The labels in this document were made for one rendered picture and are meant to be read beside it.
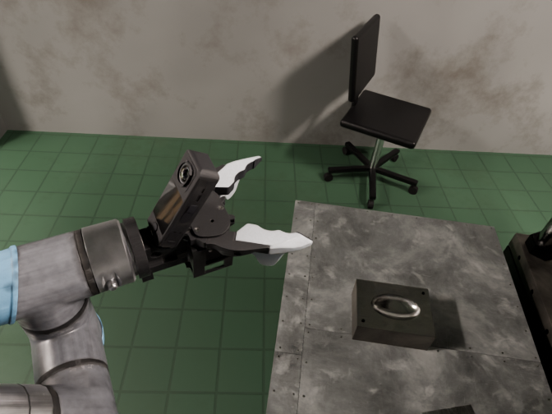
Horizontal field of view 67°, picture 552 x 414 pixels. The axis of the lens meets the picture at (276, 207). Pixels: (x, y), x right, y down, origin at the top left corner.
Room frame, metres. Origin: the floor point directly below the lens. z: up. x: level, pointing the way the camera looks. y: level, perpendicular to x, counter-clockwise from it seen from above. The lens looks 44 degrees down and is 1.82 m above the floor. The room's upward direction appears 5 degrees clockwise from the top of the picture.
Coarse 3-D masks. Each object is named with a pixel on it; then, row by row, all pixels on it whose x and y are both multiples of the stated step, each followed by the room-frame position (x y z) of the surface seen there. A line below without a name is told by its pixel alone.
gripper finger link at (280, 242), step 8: (248, 224) 0.34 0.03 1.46; (240, 232) 0.33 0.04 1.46; (248, 232) 0.33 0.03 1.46; (256, 232) 0.33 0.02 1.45; (264, 232) 0.33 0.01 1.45; (272, 232) 0.33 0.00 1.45; (280, 232) 0.33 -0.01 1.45; (296, 232) 0.34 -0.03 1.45; (240, 240) 0.32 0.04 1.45; (248, 240) 0.32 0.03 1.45; (256, 240) 0.32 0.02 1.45; (264, 240) 0.32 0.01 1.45; (272, 240) 0.32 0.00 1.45; (280, 240) 0.32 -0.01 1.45; (288, 240) 0.33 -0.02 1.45; (296, 240) 0.33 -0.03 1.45; (304, 240) 0.33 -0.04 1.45; (272, 248) 0.31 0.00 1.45; (280, 248) 0.32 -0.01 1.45; (288, 248) 0.32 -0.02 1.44; (296, 248) 0.32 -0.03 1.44; (256, 256) 0.33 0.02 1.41; (264, 256) 0.33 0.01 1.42; (272, 256) 0.33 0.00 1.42; (280, 256) 0.32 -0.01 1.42; (264, 264) 0.33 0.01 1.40; (272, 264) 0.33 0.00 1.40
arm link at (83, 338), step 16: (80, 320) 0.24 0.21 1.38; (96, 320) 0.26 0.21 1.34; (32, 336) 0.22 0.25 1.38; (48, 336) 0.22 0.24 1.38; (64, 336) 0.22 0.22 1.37; (80, 336) 0.23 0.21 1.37; (96, 336) 0.24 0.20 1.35; (32, 352) 0.21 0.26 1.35; (48, 352) 0.20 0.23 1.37; (64, 352) 0.20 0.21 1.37; (80, 352) 0.21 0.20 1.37; (96, 352) 0.21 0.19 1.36; (48, 368) 0.19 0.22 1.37
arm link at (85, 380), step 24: (96, 360) 0.21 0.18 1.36; (0, 384) 0.15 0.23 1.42; (24, 384) 0.15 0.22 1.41; (48, 384) 0.17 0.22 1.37; (72, 384) 0.17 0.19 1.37; (96, 384) 0.18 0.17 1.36; (0, 408) 0.12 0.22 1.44; (24, 408) 0.13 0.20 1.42; (48, 408) 0.14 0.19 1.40; (72, 408) 0.14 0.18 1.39; (96, 408) 0.15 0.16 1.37
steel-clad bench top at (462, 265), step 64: (320, 256) 0.85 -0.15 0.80; (384, 256) 0.87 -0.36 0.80; (448, 256) 0.90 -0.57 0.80; (320, 320) 0.62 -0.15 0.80; (448, 320) 0.66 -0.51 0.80; (512, 320) 0.68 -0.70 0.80; (320, 384) 0.45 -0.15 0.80; (384, 384) 0.46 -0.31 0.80; (448, 384) 0.47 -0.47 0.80; (512, 384) 0.49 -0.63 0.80
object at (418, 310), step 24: (360, 288) 0.69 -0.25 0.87; (384, 288) 0.70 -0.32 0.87; (408, 288) 0.70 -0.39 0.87; (360, 312) 0.61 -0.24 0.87; (384, 312) 0.64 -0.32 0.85; (408, 312) 0.64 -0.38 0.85; (360, 336) 0.57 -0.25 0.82; (384, 336) 0.57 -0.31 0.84; (408, 336) 0.57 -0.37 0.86; (432, 336) 0.56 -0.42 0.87
